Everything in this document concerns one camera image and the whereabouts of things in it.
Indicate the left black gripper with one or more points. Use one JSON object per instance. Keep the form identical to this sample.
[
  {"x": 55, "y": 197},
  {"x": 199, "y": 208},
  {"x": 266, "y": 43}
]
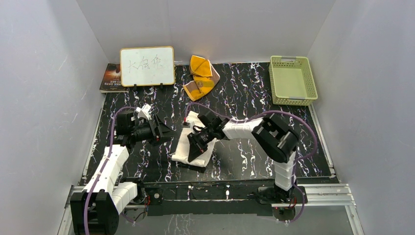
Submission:
[{"x": 163, "y": 136}]

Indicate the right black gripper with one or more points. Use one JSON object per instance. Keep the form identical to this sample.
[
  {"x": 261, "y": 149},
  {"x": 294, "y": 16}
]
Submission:
[{"x": 195, "y": 148}]

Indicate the white towel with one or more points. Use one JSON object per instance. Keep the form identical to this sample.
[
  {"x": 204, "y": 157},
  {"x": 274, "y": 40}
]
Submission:
[{"x": 182, "y": 149}]

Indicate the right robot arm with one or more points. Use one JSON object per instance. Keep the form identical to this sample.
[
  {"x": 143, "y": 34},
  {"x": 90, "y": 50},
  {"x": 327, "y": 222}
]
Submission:
[{"x": 275, "y": 137}]

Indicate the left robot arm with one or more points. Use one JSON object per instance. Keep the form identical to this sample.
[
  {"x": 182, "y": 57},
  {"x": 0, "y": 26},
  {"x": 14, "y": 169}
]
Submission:
[{"x": 96, "y": 209}]

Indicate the yellow brown towel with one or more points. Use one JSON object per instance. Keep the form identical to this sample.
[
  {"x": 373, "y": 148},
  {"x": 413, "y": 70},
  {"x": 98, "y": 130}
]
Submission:
[{"x": 205, "y": 78}]

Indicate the dark book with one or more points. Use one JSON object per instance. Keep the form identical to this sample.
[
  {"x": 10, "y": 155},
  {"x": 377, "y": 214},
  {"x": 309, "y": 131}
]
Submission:
[{"x": 111, "y": 82}]

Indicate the green plastic basket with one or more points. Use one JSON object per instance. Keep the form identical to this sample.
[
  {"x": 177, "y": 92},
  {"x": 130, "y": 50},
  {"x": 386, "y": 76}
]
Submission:
[{"x": 292, "y": 81}]

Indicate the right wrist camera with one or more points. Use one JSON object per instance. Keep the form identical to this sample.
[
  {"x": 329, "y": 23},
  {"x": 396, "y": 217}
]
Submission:
[{"x": 188, "y": 124}]

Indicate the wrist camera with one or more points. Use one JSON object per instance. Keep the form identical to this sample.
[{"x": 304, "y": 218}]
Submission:
[
  {"x": 143, "y": 112},
  {"x": 188, "y": 124}
]

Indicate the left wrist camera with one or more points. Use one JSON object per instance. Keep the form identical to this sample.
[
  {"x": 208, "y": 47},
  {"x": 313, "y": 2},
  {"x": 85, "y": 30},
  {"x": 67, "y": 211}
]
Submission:
[{"x": 143, "y": 112}]

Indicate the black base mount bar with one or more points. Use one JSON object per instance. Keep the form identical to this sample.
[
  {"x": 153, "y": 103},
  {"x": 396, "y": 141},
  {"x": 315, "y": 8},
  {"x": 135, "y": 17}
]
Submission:
[{"x": 257, "y": 196}]

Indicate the whiteboard with yellow frame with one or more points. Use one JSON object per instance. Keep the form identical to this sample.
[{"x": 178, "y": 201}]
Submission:
[{"x": 147, "y": 66}]

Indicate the aluminium rail frame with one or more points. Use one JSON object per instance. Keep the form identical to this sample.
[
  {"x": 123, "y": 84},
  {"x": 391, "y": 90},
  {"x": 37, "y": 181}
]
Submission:
[{"x": 332, "y": 195}]

